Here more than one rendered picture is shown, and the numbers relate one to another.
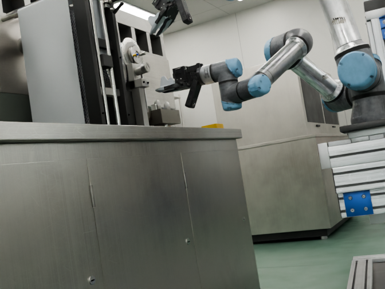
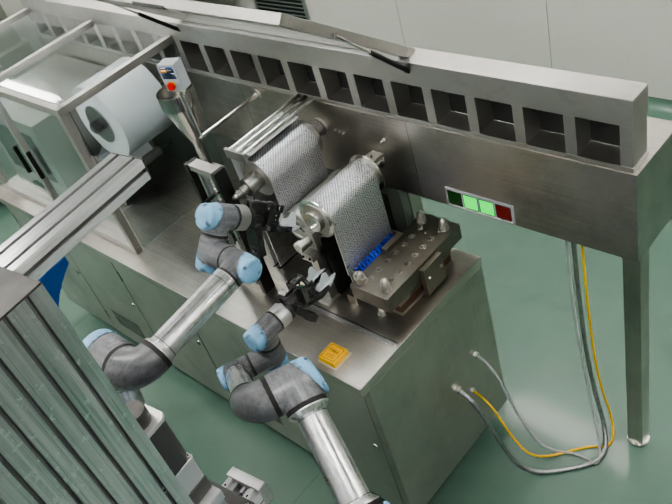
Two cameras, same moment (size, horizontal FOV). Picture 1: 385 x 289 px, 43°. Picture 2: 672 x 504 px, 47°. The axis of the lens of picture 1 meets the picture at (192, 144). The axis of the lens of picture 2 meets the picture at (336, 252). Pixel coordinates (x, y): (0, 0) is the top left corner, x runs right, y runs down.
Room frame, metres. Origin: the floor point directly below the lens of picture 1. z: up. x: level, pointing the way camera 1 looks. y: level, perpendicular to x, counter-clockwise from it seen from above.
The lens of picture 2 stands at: (2.89, -1.60, 2.72)
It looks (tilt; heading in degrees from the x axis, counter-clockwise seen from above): 39 degrees down; 116
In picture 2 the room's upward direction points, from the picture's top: 19 degrees counter-clockwise
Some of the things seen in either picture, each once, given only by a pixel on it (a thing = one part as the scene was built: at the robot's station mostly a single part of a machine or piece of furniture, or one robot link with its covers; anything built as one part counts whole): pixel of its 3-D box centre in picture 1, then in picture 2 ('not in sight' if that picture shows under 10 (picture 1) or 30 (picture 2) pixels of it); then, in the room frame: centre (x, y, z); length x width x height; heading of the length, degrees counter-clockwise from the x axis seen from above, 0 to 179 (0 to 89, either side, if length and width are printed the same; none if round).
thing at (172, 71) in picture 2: not in sight; (172, 75); (1.51, 0.47, 1.66); 0.07 x 0.07 x 0.10; 80
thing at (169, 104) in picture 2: not in sight; (177, 96); (1.39, 0.62, 1.50); 0.14 x 0.14 x 0.06
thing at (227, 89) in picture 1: (233, 94); (268, 356); (1.85, -0.18, 1.01); 0.11 x 0.08 x 0.11; 38
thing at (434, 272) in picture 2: not in sight; (433, 273); (2.31, 0.22, 0.96); 0.10 x 0.03 x 0.11; 63
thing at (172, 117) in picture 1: (133, 124); (407, 260); (2.22, 0.25, 1.00); 0.40 x 0.16 x 0.06; 63
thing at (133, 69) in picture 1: (142, 101); (317, 267); (1.93, 0.17, 1.05); 0.06 x 0.05 x 0.31; 63
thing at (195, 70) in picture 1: (189, 77); (297, 296); (1.94, -0.03, 1.12); 0.12 x 0.08 x 0.09; 63
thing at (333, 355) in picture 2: (212, 128); (333, 355); (2.02, -0.09, 0.91); 0.07 x 0.07 x 0.02; 63
